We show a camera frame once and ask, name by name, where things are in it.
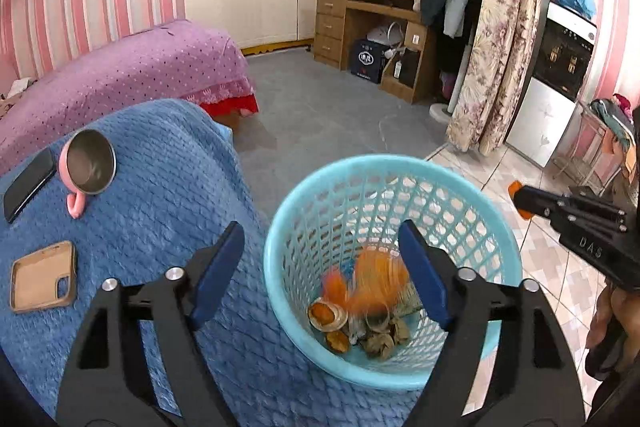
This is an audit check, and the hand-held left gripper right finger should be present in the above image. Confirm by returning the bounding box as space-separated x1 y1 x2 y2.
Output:
397 219 586 427

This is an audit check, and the blue knit blanket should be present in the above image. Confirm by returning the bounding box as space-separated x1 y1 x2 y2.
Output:
0 98 431 427

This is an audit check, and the white water dispenser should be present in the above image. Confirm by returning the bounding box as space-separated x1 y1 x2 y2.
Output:
505 2 598 168

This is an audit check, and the wooden desk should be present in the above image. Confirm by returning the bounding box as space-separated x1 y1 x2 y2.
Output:
312 0 438 104

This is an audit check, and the light grey hanging garment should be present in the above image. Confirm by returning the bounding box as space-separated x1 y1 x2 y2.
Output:
442 0 473 38

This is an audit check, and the white standing fan base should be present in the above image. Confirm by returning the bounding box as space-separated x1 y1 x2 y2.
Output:
429 103 458 124

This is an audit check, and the pink steel-lined mug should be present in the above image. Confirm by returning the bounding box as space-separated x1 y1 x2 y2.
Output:
58 129 117 220

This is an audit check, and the light blue plastic basket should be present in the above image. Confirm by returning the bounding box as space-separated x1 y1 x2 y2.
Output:
263 154 523 390

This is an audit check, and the pile of clothes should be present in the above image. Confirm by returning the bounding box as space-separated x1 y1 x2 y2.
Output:
0 79 36 118

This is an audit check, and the small white fan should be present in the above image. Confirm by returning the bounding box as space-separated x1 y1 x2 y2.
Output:
367 22 405 52

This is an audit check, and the floral curtain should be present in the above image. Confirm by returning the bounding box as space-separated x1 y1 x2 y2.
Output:
445 0 542 156

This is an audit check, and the orange snack packet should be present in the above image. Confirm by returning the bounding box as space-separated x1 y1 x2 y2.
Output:
322 247 411 315

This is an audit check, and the black gift bag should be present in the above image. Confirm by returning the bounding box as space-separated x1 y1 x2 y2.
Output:
348 38 388 84

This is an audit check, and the person's right hand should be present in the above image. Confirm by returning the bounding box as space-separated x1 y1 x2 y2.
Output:
585 284 640 380

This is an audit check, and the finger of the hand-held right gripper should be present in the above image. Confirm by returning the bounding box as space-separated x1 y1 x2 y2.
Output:
520 203 560 232
519 185 568 210

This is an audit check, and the pale citrus peel half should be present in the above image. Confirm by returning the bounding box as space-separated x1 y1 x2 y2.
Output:
306 299 349 333

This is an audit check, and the tan phone case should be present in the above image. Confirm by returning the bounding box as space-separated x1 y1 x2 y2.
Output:
10 240 78 314

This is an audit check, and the black phone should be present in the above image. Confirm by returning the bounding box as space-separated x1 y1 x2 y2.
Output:
4 148 57 224

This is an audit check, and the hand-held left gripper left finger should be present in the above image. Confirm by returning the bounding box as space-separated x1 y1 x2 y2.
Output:
56 221 246 427

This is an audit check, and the purple dotted bed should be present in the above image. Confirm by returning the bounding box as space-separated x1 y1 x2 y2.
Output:
0 18 260 178

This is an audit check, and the colourful clothes heap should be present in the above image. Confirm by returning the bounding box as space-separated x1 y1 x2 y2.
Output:
590 93 638 152

